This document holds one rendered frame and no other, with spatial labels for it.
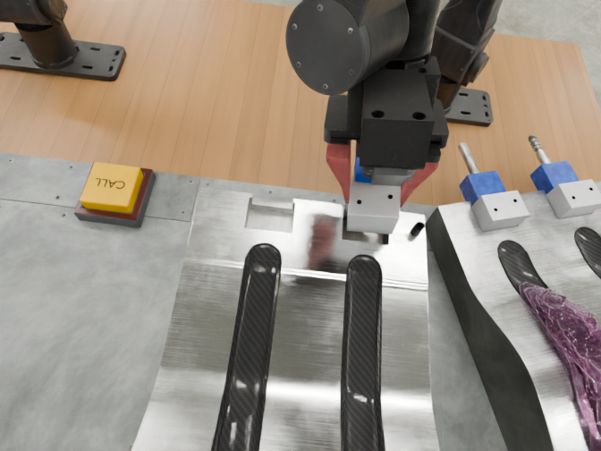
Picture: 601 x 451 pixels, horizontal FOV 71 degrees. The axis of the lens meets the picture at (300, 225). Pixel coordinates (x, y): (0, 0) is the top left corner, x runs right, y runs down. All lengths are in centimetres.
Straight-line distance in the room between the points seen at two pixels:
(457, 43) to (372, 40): 36
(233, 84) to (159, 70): 12
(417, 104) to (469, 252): 29
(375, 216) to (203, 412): 24
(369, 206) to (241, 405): 22
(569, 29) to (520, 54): 175
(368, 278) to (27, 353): 39
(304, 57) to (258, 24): 55
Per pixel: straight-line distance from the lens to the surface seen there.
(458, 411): 55
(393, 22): 29
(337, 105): 40
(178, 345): 44
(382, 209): 42
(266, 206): 50
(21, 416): 57
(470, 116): 75
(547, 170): 65
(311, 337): 43
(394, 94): 30
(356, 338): 45
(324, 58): 28
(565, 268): 60
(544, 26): 260
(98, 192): 58
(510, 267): 57
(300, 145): 65
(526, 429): 53
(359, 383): 44
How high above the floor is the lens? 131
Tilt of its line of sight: 63 degrees down
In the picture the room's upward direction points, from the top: 10 degrees clockwise
